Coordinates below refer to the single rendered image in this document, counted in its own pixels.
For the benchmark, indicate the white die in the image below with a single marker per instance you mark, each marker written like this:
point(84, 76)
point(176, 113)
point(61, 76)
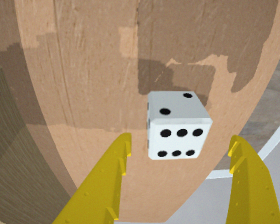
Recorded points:
point(177, 125)

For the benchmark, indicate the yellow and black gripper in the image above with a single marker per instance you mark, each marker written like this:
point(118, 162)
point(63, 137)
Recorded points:
point(252, 201)

